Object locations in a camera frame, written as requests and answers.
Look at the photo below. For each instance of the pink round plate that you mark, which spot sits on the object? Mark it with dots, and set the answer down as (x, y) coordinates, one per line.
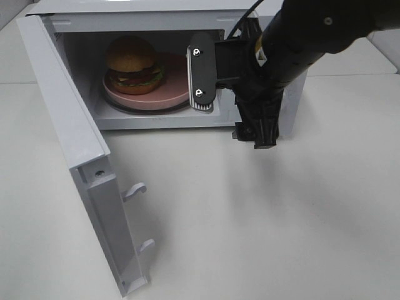
(174, 82)

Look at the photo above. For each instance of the burger with sesame-free bun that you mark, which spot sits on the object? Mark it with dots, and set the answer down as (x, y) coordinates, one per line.
(133, 66)

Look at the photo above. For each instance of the white microwave oven body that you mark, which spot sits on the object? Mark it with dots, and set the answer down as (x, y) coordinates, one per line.
(88, 27)

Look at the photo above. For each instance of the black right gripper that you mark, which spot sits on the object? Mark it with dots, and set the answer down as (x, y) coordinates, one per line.
(234, 63)

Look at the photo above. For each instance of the glass microwave turntable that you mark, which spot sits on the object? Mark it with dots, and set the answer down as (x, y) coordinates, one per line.
(152, 107)

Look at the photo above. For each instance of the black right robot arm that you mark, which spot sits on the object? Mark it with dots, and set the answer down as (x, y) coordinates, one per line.
(302, 32)

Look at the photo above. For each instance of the white microwave door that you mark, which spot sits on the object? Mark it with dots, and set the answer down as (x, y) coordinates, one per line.
(86, 153)

